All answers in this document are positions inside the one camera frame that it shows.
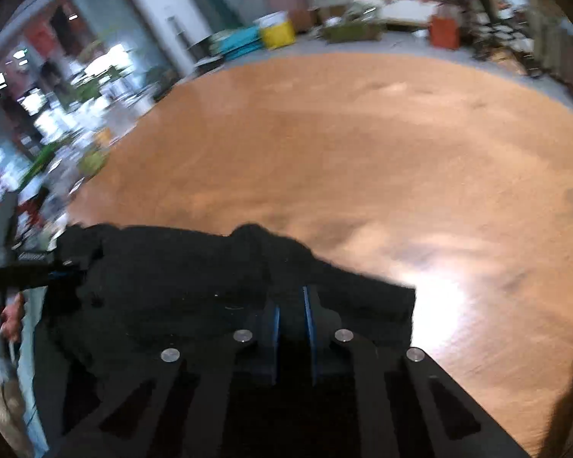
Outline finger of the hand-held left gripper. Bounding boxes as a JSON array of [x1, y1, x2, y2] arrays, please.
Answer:
[[48, 260, 87, 289]]

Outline yellow shopping bag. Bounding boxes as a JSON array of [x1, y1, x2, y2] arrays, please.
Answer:
[[258, 12, 297, 50]]

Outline white low cabinet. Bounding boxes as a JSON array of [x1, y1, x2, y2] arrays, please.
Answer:
[[377, 0, 454, 27]]

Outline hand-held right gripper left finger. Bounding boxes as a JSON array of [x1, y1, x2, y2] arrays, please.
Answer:
[[52, 298, 281, 458]]

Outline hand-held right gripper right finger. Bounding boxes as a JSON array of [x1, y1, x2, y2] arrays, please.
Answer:
[[302, 285, 530, 458]]

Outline green basket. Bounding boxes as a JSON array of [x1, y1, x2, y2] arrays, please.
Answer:
[[322, 21, 385, 43]]

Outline stack of teal boxes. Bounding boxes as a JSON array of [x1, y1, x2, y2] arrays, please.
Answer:
[[209, 26, 265, 60]]

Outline black folding cart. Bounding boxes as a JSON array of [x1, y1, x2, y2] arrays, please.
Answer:
[[463, 0, 526, 58]]

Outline glass jar with green label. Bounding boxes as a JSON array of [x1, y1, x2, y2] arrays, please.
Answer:
[[79, 145, 108, 175]]

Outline potted green plant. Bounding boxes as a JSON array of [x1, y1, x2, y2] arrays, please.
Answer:
[[71, 29, 125, 106]]

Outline black sweater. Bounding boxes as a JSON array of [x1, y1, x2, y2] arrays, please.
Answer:
[[33, 222, 417, 392]]

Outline orange paper bag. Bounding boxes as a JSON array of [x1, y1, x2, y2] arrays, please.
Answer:
[[429, 14, 461, 50]]

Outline green vegetable bundle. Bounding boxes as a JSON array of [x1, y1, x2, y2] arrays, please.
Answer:
[[21, 140, 63, 187]]

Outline person's left hand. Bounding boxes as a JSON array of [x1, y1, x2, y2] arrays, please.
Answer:
[[0, 291, 27, 342]]

